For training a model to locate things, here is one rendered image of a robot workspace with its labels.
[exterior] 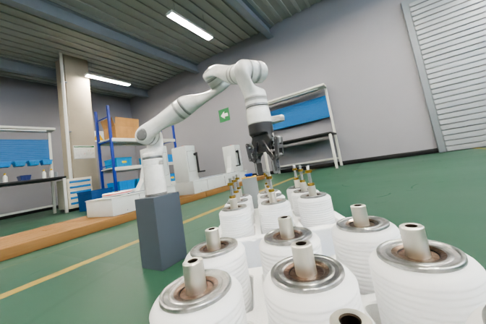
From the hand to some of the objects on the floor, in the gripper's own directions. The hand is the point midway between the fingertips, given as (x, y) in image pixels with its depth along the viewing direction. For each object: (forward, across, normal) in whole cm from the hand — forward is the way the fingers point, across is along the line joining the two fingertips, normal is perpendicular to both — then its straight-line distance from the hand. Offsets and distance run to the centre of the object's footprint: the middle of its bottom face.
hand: (267, 169), depth 67 cm
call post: (+35, -34, +23) cm, 54 cm away
